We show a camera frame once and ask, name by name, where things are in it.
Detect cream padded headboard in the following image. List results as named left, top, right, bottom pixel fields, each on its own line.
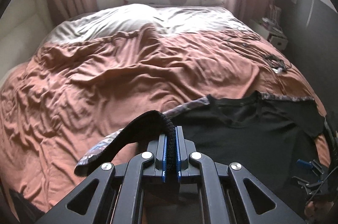
left=1, top=0, right=53, bottom=77

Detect black knit sweater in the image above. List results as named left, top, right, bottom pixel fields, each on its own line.
left=75, top=91, right=325, bottom=206

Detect cables on bed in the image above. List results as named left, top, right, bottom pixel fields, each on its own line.
left=224, top=30, right=293, bottom=75

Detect person's right hand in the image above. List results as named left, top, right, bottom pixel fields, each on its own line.
left=304, top=201, right=333, bottom=221

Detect white bedside table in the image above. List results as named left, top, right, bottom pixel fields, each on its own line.
left=249, top=5, right=288, bottom=52

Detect dark wardrobe door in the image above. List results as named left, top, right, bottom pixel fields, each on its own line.
left=274, top=0, right=337, bottom=113

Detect brown bed cover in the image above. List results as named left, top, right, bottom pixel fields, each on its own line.
left=1, top=5, right=325, bottom=223

